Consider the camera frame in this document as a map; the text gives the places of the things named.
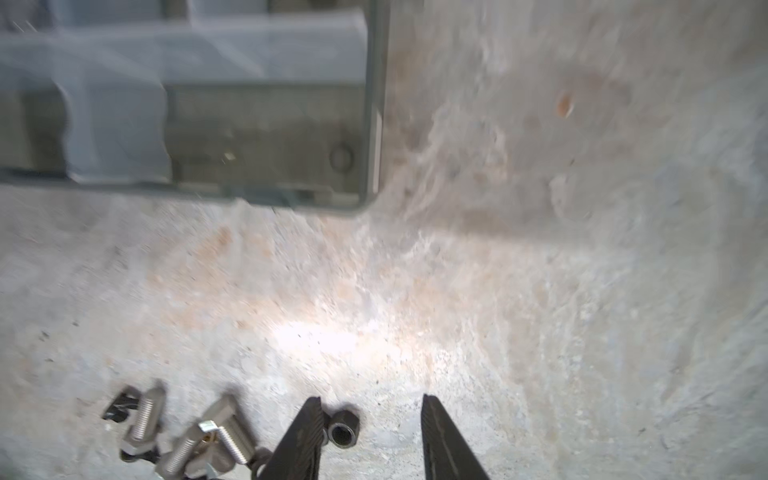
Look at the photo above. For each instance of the black wing nut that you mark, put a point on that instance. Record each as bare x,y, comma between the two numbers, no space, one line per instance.
151,456
258,462
126,401

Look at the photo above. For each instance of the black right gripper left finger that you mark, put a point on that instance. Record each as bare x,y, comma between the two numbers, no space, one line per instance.
298,454

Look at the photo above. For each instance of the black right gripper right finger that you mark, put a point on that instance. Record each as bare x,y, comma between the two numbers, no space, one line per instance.
446,453

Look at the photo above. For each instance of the green plastic organizer box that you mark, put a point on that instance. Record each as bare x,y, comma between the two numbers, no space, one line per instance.
277,103

